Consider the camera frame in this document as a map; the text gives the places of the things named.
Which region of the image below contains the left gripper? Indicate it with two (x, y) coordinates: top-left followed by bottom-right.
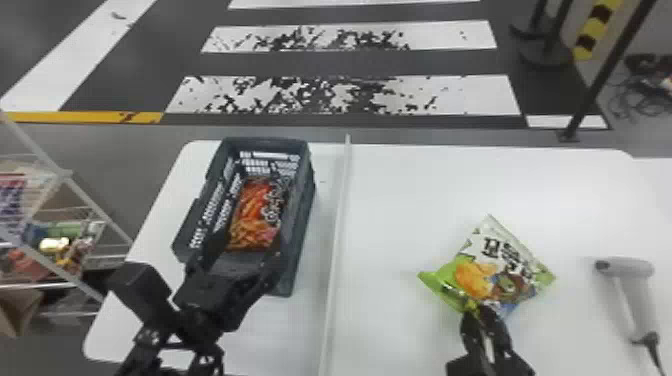
(173, 258), (283, 333)

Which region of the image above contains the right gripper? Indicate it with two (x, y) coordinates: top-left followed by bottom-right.
(445, 303), (538, 376)

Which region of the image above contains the green snack packet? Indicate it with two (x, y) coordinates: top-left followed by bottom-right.
(417, 213), (557, 319)

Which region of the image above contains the black basket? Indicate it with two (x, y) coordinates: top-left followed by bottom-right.
(171, 136), (318, 299)

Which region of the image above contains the red snack packet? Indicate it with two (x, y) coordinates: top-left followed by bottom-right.
(226, 177), (288, 253)

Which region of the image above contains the hand scanner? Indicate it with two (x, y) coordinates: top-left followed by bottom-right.
(594, 256), (668, 376)

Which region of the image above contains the black pole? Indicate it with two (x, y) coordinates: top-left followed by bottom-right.
(557, 0), (659, 144)

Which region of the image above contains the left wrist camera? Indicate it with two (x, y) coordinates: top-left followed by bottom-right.
(104, 261), (176, 333)

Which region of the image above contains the white wire rack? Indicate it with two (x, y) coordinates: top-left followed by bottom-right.
(0, 109), (134, 338)

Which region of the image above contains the yellow black striped post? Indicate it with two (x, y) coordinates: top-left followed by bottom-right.
(571, 0), (624, 62)

